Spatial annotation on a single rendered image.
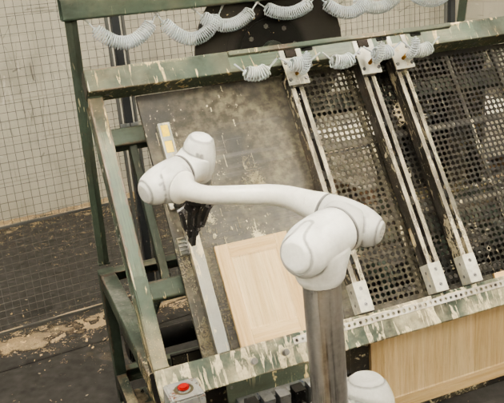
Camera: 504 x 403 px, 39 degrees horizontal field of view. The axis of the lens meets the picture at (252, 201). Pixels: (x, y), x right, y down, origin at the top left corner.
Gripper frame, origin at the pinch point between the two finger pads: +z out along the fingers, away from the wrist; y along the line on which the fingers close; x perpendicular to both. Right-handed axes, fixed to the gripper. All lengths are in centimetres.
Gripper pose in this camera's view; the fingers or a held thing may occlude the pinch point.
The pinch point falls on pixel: (192, 236)
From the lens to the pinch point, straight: 243.1
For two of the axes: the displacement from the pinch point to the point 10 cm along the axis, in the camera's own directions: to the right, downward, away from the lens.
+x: 4.7, 6.1, -6.4
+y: -8.7, 2.3, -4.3
